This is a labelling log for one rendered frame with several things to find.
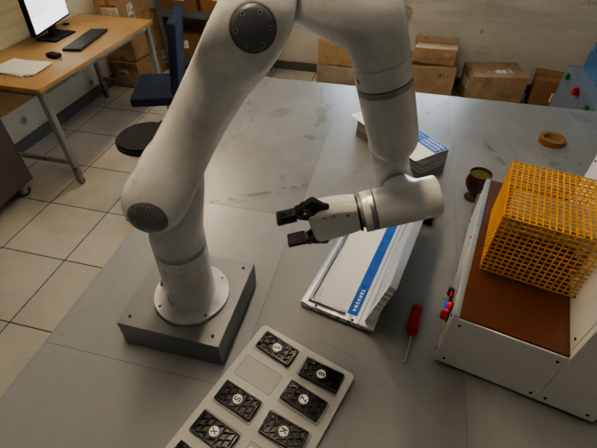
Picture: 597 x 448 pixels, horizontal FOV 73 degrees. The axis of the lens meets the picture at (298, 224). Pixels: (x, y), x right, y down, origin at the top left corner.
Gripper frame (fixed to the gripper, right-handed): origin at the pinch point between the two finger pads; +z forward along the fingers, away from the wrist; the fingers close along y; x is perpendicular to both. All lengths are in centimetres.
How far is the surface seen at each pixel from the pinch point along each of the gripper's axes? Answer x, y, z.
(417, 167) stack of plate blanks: -49, -56, -43
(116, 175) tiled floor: -169, -139, 150
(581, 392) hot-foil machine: 36, -31, -52
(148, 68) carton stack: -334, -165, 151
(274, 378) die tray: 22.9, -27.5, 12.5
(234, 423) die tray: 31.8, -22.9, 21.2
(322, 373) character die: 23.5, -29.0, 1.3
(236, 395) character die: 25.9, -23.3, 20.7
